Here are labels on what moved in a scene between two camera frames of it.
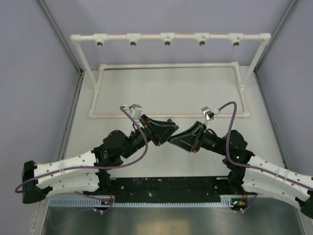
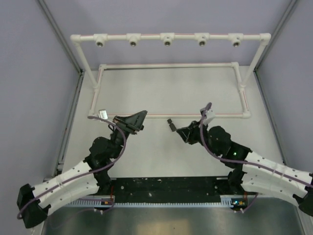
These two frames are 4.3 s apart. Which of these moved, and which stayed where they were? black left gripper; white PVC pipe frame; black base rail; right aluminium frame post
Moved: black left gripper
Stayed: white PVC pipe frame; right aluminium frame post; black base rail
